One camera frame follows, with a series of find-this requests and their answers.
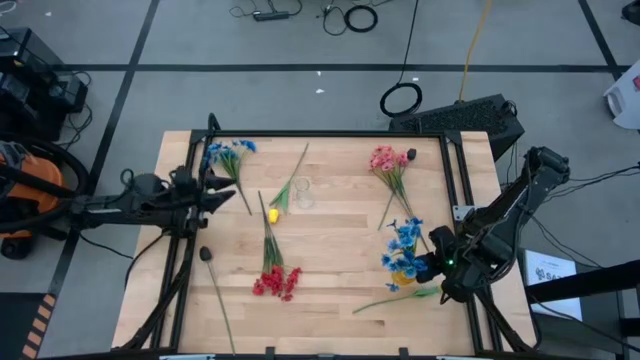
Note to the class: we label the black equipment case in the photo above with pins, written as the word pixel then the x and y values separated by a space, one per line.
pixel 25 55

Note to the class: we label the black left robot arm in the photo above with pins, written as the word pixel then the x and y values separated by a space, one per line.
pixel 125 207

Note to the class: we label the black power strip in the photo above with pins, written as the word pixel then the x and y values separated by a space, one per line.
pixel 271 15

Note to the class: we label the yellow glass vase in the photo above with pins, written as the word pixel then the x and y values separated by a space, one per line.
pixel 402 279

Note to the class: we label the striped black floor mat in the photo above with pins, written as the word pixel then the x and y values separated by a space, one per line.
pixel 20 325

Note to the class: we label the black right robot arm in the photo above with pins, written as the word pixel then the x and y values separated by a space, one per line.
pixel 500 220

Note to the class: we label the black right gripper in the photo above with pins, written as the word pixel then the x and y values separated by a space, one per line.
pixel 447 270

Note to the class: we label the black computer tower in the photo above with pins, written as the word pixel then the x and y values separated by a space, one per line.
pixel 465 120

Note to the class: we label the black power adapter box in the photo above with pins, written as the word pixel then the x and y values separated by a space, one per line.
pixel 70 95

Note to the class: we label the clear glass vase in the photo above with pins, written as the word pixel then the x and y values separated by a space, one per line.
pixel 305 201

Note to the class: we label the silver mounting plate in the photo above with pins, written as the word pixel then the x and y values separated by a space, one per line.
pixel 460 212

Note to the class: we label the black aluminium table frame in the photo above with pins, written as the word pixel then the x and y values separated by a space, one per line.
pixel 325 133

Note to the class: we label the white paper sign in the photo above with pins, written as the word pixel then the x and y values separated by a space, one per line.
pixel 550 280

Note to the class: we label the yellow artificial tulip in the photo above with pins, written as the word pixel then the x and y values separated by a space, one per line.
pixel 273 216
pixel 425 292

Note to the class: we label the red artificial flower bunch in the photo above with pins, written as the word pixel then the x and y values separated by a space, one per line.
pixel 275 280

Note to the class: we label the white plastic object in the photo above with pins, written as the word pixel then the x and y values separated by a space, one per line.
pixel 625 100

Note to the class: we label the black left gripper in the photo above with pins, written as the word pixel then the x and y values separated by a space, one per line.
pixel 187 210

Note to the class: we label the black metal stand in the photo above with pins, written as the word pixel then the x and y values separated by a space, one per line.
pixel 590 282

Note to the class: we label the orange vacuum cleaner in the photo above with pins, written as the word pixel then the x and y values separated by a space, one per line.
pixel 30 185

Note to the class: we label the blue artificial flower bunch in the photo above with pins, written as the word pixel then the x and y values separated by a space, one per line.
pixel 405 235
pixel 231 162

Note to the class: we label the pink artificial flower bunch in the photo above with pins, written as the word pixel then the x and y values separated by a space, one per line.
pixel 385 160

